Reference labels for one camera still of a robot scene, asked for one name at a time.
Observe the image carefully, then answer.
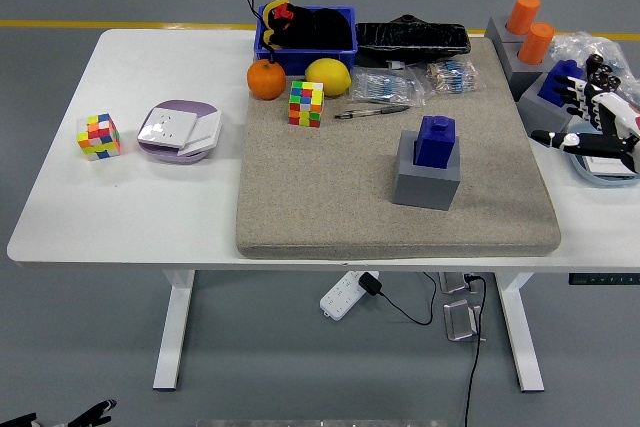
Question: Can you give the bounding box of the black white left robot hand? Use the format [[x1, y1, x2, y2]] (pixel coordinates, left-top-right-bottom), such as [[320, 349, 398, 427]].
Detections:
[[0, 399, 119, 427]]

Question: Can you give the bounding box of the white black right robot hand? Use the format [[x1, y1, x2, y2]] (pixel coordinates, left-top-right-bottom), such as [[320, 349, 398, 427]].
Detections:
[[530, 73, 640, 173]]

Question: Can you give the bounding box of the blue seal stamp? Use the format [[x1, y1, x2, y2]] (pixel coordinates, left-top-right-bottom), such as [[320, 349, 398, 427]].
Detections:
[[537, 59, 582, 108], [412, 115, 459, 169]]

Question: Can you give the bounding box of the grey seal holder block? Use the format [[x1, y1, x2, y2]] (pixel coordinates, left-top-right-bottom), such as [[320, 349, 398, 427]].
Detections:
[[516, 69, 576, 148], [391, 130, 462, 212]]

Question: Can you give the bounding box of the light blue plate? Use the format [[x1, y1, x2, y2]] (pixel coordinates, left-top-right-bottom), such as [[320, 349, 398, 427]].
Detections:
[[567, 121, 640, 189]]

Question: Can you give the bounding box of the clear plastic bag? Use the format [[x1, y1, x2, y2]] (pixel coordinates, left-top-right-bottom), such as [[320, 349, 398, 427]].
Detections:
[[549, 30, 640, 108]]

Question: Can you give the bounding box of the grey cylinder holder block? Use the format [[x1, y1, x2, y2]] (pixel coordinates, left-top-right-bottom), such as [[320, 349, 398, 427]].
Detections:
[[493, 38, 556, 101], [484, 15, 526, 43]]

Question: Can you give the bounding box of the white table leg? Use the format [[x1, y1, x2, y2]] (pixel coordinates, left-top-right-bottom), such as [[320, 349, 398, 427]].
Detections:
[[494, 272, 546, 393], [152, 270, 196, 391]]

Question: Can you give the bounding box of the orange cylinder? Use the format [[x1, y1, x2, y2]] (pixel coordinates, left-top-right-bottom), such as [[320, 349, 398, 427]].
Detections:
[[517, 22, 555, 66], [507, 0, 542, 34]]

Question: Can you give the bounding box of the black table control panel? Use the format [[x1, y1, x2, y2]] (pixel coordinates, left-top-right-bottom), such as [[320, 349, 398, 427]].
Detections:
[[568, 272, 640, 287]]

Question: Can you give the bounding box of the bag of tan resistors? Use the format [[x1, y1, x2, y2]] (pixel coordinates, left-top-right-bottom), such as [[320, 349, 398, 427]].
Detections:
[[422, 59, 485, 97]]

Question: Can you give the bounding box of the black wrapped long object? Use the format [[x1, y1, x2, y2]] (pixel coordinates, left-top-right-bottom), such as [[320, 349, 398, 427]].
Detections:
[[354, 12, 472, 67]]

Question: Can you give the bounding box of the silver black pen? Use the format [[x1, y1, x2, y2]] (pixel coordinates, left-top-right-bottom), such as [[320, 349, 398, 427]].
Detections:
[[333, 103, 414, 121]]

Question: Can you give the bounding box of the bag of blue resistors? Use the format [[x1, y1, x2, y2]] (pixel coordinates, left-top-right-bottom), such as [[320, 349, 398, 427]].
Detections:
[[348, 66, 426, 108]]

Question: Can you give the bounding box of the white power strip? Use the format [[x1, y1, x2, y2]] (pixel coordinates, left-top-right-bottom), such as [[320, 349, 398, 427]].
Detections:
[[319, 270, 367, 322]]

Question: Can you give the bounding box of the white-edged puzzle cube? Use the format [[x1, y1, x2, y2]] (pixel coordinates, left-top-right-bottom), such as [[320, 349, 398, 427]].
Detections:
[[288, 79, 325, 129], [76, 112, 123, 162]]

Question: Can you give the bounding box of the yellow lemon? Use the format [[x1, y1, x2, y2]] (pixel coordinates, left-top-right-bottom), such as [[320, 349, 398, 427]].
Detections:
[[304, 57, 352, 97]]

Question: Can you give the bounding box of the black power adapter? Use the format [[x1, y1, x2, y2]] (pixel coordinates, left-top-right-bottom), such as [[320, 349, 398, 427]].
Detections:
[[358, 271, 384, 297]]

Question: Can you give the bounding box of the grey-brown mat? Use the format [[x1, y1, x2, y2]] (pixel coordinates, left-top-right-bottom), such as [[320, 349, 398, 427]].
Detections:
[[234, 36, 562, 261]]

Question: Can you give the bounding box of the black cloth bundle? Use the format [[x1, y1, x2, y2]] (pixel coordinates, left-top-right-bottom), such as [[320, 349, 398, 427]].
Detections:
[[287, 5, 354, 51]]

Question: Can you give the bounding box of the purple plate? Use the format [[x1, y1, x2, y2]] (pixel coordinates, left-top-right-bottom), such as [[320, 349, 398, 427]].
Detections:
[[137, 99, 223, 165]]

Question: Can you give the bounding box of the blue plastic bin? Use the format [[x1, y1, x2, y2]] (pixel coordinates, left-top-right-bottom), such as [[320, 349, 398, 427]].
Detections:
[[253, 5, 359, 76]]

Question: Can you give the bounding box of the orange fruit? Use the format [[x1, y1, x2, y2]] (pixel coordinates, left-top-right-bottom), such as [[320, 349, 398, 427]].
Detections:
[[246, 58, 287, 101]]

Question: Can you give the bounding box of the yellow black tool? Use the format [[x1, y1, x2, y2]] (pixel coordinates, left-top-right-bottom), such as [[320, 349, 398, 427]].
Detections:
[[260, 0, 296, 51]]

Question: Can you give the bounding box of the white wall switch panel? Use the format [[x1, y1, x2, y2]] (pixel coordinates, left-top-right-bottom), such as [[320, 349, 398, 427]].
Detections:
[[584, 154, 636, 178], [177, 109, 223, 157]]

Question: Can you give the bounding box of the metal bracket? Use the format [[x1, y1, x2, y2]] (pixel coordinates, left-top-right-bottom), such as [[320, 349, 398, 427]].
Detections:
[[443, 298, 484, 344], [438, 271, 482, 295]]

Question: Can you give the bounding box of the white wall socket panel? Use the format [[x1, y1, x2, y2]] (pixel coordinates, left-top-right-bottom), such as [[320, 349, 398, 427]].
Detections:
[[137, 107, 200, 151]]

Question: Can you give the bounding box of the black adapter cable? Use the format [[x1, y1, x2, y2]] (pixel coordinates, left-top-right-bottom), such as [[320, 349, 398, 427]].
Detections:
[[377, 271, 439, 327]]

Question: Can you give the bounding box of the black power cable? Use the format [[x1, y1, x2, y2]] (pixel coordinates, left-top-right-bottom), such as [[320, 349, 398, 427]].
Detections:
[[462, 274, 487, 427]]

